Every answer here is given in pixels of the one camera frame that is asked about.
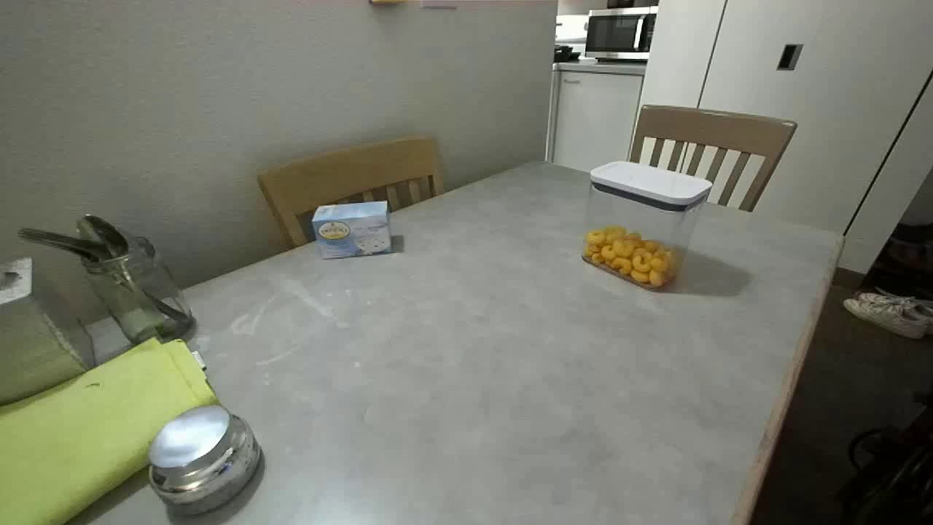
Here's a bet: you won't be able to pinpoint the white container lid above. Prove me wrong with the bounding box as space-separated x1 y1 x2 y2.
589 160 713 209

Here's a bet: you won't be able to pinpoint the light blue tissue box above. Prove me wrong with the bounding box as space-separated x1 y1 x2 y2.
313 200 392 259

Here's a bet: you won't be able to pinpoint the clear plastic container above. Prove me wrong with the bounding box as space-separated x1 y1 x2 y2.
582 183 697 291

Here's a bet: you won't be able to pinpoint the yellow snacks in container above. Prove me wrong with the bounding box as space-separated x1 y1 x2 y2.
583 224 678 288

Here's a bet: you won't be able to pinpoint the microwave oven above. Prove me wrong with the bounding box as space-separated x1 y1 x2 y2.
587 6 660 57

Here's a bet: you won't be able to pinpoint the wooden chair at table end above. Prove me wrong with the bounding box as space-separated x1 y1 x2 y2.
630 106 797 214

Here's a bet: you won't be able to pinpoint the green folded cloth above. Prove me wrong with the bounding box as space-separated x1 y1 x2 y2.
0 340 216 525

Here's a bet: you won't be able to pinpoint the white shoe on floor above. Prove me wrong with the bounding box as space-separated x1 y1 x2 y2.
843 291 933 339

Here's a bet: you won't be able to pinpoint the wooden chair by wall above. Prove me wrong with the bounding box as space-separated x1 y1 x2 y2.
259 135 443 249

